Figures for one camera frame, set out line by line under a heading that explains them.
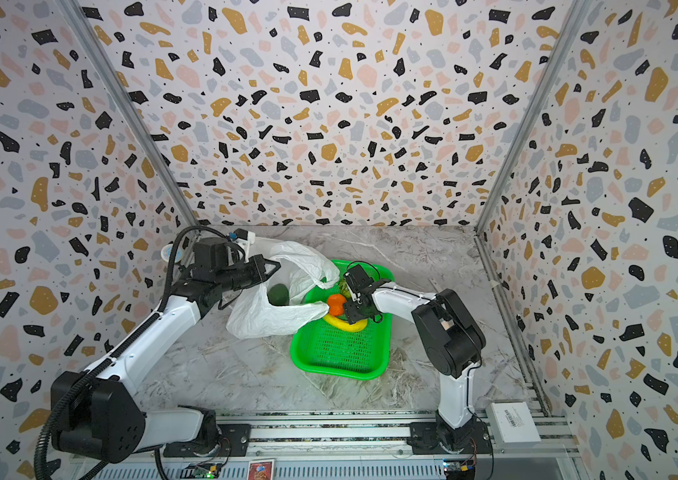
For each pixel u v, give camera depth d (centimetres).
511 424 73
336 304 92
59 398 40
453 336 51
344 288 97
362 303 72
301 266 83
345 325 90
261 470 69
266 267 74
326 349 90
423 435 75
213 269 62
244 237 74
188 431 62
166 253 78
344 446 73
